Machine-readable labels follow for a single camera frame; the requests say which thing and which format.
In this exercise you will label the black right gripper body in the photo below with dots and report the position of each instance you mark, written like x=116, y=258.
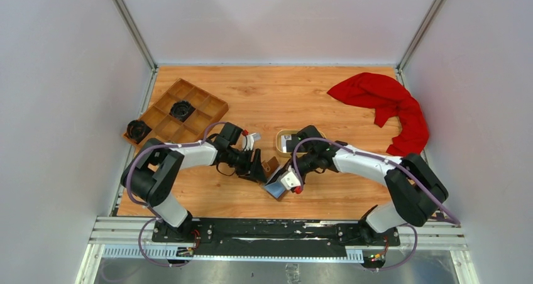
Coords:
x=306, y=163

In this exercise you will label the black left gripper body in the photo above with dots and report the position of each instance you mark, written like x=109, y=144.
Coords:
x=241, y=159

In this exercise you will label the brown leather card holder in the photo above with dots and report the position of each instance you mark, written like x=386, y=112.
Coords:
x=274, y=187

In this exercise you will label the beige oval tray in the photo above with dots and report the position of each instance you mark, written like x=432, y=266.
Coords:
x=297, y=136

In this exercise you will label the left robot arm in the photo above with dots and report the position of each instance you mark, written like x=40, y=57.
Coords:
x=149, y=178

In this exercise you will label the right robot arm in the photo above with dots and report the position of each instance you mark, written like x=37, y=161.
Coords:
x=415, y=190

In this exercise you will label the red cloth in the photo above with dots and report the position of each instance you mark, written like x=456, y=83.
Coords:
x=389, y=98

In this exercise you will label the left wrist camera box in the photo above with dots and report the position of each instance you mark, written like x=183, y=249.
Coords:
x=249, y=141

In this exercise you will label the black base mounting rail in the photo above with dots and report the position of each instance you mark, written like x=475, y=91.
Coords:
x=274, y=237

